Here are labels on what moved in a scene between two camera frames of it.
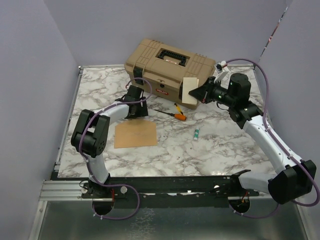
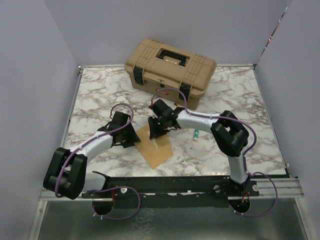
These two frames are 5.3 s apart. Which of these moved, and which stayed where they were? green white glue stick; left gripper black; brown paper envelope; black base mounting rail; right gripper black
Moved: left gripper black; right gripper black; brown paper envelope
Stayed: black base mounting rail; green white glue stick
